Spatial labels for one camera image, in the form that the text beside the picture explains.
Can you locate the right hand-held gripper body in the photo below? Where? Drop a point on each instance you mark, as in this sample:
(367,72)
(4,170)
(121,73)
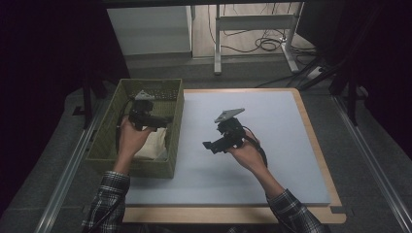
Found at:
(233,131)

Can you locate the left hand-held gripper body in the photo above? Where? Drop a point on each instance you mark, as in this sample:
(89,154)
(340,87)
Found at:
(142,108)

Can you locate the cream patterned cloth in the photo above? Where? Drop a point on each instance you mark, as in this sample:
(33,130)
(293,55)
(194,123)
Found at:
(156,145)

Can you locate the green woven basket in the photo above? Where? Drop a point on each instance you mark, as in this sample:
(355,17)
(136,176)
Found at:
(103,142)

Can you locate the person's right hand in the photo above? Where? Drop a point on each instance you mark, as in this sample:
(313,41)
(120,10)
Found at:
(249,155)

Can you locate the person's left hand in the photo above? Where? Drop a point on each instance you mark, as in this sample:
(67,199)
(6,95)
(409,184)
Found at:
(129,142)

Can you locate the light blue mat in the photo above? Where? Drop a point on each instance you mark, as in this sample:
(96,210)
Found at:
(259,181)

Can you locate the black stand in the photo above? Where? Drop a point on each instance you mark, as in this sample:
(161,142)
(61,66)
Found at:
(86,103)
(352,97)

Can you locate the white power strip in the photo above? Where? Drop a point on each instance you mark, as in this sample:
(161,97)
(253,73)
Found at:
(314,73)

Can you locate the dark curtain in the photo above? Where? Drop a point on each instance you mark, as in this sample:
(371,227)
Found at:
(48,64)
(385,64)

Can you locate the black tape strip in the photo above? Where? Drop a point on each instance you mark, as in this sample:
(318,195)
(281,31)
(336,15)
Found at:
(338,209)

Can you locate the metal floor rail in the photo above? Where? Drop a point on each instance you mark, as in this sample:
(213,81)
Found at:
(372,165)
(69,174)

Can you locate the white desk frame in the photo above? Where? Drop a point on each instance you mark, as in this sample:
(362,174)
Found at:
(252,22)

